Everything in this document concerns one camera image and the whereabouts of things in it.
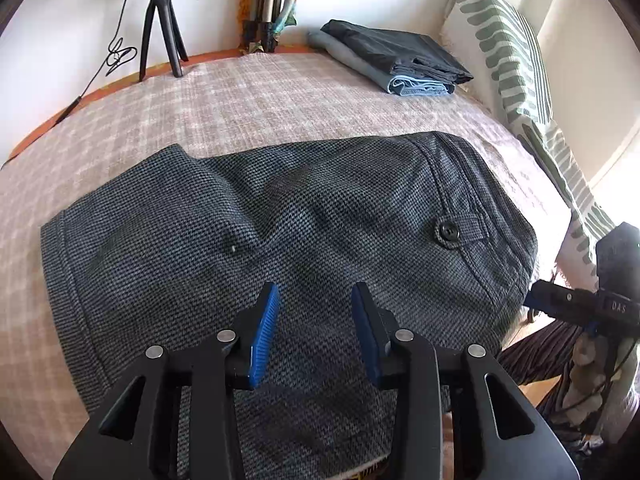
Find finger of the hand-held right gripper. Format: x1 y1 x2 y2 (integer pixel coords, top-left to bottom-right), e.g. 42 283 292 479
523 281 601 330

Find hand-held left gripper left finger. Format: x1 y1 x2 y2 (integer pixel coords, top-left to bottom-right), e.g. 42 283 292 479
52 281 281 480

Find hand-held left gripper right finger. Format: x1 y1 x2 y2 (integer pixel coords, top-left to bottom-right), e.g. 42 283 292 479
350 282 581 480

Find grey tweed pants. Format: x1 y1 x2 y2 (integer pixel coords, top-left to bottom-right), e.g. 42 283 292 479
40 131 540 476

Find folded grey pants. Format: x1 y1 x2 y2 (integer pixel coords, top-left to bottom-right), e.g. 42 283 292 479
306 30 397 93

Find folded black pants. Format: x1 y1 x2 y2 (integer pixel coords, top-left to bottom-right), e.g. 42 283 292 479
320 19 474 87

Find person's right hand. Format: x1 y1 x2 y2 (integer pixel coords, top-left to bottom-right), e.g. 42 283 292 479
570 332 612 427

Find person's striped clothing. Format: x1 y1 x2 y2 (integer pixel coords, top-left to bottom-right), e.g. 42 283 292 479
497 317 618 443

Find green striped white pillow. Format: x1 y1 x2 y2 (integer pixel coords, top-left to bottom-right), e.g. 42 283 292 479
439 0 553 133
517 119 618 291

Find checked pink bed blanket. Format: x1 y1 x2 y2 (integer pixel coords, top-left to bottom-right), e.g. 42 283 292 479
0 52 573 480

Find folded light blue jeans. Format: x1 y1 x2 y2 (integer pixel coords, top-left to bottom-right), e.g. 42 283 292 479
387 75 456 97

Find folded stand poles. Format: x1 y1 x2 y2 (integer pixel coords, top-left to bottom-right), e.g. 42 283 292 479
242 0 282 54

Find black cable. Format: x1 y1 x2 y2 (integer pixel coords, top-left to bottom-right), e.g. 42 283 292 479
54 0 140 126

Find black camera tripod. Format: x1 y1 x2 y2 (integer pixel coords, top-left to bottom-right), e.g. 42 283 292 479
138 0 190 81

